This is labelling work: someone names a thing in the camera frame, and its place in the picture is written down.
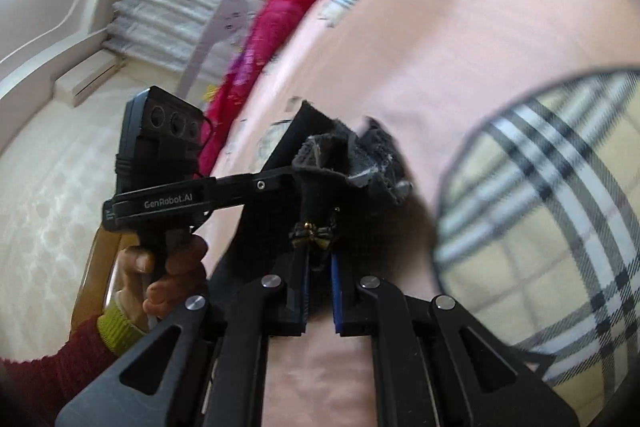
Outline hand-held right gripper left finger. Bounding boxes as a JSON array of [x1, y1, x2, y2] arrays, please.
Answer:
[[55, 251, 312, 427]]

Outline red floral blanket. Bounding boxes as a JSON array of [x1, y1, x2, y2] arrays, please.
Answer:
[[200, 0, 401, 170]]

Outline grey printed cloth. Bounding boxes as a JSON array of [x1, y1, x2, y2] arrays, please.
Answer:
[[177, 0, 331, 108]]

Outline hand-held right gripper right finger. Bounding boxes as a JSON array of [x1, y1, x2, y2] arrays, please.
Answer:
[[330, 253, 581, 427]]

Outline pink plaid-print bed sheet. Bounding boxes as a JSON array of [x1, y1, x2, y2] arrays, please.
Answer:
[[197, 0, 640, 427]]

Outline person's left hand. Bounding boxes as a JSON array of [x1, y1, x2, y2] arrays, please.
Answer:
[[116, 234, 208, 330]]

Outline person's left forearm red sleeve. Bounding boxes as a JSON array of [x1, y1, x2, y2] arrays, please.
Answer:
[[0, 297, 161, 427]]

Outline stack of white bedding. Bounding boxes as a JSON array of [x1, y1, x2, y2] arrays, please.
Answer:
[[102, 0, 233, 75]]

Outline black pants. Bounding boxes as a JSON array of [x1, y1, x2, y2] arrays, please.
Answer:
[[207, 101, 441, 323]]

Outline white air conditioner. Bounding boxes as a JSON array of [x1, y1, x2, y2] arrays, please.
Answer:
[[54, 56, 126, 106]]

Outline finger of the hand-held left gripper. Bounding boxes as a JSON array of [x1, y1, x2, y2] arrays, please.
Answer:
[[207, 167, 321, 210]]

